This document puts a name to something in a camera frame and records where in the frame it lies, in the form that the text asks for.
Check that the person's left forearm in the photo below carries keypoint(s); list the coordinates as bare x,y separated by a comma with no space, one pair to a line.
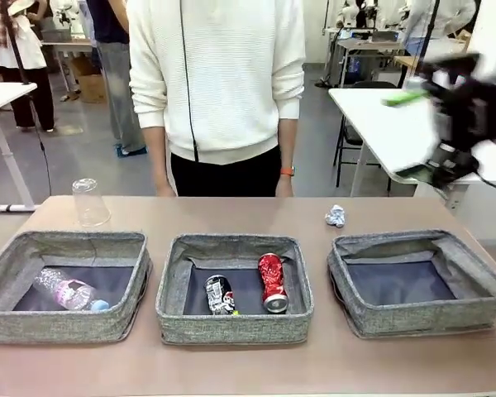
288,140

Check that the wooden top table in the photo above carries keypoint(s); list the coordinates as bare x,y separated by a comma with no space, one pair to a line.
407,61

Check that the person's right hand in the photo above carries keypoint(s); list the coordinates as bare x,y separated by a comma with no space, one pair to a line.
166,191

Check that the crumpled white paper ball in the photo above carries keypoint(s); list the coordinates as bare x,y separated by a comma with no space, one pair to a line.
335,216

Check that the orange wrist watch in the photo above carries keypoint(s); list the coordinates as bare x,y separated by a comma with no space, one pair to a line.
287,171

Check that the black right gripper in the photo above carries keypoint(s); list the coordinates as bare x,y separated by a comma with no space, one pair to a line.
475,107

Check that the grey fabric basket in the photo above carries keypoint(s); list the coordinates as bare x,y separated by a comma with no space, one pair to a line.
417,320
231,331
45,326

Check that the person's right forearm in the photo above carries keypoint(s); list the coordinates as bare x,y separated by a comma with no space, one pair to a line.
155,157

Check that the crushed black drink can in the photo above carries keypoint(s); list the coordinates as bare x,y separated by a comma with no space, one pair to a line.
220,295

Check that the small cardboard box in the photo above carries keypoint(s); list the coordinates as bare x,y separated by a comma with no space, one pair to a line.
80,65

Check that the large cardboard box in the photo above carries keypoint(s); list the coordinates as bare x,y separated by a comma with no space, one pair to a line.
93,87

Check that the person's left hand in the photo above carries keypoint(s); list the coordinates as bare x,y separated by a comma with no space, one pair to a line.
284,187

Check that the black trousers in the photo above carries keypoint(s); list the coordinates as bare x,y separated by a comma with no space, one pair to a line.
231,178

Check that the clear plastic bottle blue cap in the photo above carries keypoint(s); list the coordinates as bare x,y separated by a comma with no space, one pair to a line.
66,289

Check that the crushed red drink can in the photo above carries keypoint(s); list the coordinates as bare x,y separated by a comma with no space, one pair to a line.
273,281

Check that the green edged background table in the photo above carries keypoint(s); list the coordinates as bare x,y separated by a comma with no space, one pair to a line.
368,41

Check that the clear plastic cup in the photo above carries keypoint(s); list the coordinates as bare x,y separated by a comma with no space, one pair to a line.
90,202

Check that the bystander in light blue shirt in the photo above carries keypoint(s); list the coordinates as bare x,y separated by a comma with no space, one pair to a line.
450,20

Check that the white table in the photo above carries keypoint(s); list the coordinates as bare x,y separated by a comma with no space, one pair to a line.
0,95
380,124

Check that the bystander in plaid shirt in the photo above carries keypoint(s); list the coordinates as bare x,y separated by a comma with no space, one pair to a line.
20,49

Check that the white knit sweater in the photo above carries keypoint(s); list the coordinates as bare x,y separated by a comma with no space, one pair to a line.
231,82

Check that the wooden background desk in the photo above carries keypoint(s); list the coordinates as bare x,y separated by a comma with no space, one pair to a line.
66,41

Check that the bystander in grey trousers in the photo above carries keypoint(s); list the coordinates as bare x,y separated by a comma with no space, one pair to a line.
120,82

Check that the black stand pole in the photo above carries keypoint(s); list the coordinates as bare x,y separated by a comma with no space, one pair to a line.
429,33
18,58

